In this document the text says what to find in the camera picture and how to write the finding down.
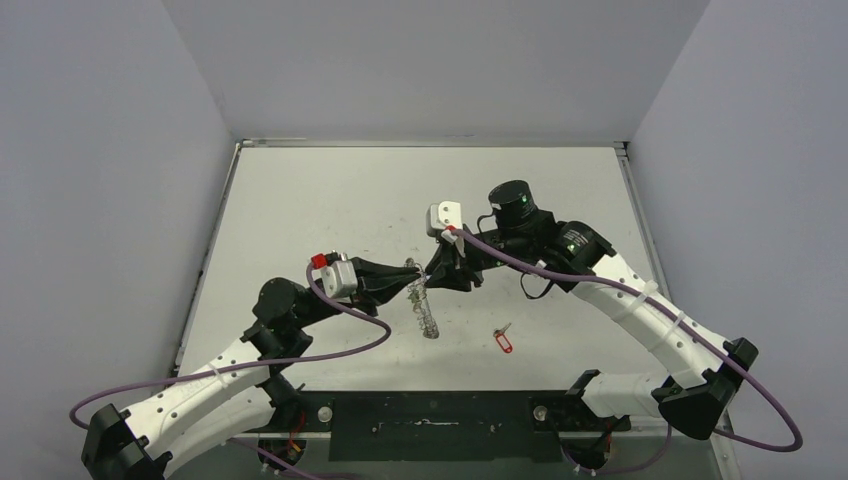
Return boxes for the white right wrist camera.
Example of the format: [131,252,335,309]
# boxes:
[425,201,466,257]

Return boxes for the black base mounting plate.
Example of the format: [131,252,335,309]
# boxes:
[258,390,631,463]

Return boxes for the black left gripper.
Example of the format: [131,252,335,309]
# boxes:
[294,257,421,328]

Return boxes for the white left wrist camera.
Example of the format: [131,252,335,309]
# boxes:
[311,252,358,300]

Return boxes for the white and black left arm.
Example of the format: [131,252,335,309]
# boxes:
[81,253,422,479]

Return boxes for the metal ring disc with keyrings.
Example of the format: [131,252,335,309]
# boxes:
[405,257,440,340]

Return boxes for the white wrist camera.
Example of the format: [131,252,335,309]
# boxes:
[311,252,358,300]
[425,201,466,257]

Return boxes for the red key tag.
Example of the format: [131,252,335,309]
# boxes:
[493,330,514,354]

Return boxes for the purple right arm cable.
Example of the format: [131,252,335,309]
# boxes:
[447,226,804,477]

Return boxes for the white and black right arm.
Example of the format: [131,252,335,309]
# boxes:
[425,180,758,440]

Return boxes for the aluminium frame rail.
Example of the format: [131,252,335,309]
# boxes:
[135,390,735,440]

